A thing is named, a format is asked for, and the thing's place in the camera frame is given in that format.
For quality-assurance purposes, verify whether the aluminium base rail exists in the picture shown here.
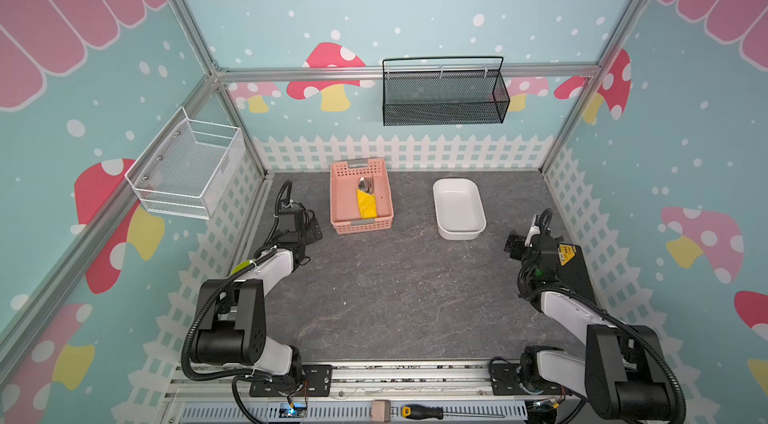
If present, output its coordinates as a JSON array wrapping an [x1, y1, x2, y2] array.
[[161, 359, 661, 424]]

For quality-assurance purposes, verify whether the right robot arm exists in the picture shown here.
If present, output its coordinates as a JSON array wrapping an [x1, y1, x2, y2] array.
[[505, 227, 687, 423]]

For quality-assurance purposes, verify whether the yellow black screwdriver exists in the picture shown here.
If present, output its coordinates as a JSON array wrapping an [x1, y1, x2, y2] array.
[[401, 404, 505, 420]]

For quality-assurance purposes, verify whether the pink plastic basket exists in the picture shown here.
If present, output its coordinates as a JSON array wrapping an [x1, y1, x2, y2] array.
[[330, 158, 394, 235]]

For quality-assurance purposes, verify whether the white wire mesh basket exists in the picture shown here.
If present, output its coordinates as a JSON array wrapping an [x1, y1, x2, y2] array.
[[125, 108, 245, 220]]

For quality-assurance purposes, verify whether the white plastic bin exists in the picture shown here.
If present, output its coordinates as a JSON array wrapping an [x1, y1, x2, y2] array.
[[433, 178, 486, 241]]

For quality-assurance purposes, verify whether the yellow paper napkin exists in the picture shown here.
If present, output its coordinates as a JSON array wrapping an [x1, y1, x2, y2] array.
[[356, 189, 378, 220]]

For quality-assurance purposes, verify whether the green plastic bowl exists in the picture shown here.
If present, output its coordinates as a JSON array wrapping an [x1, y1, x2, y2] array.
[[231, 260, 255, 275]]

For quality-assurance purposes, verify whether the black box yellow label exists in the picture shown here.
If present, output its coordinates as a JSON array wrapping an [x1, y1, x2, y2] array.
[[555, 243, 598, 304]]

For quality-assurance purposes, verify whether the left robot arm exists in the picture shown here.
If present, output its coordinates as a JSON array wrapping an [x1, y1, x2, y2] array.
[[180, 202, 322, 395]]

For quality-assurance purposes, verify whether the black wire mesh basket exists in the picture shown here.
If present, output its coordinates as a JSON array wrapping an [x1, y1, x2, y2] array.
[[382, 55, 511, 126]]

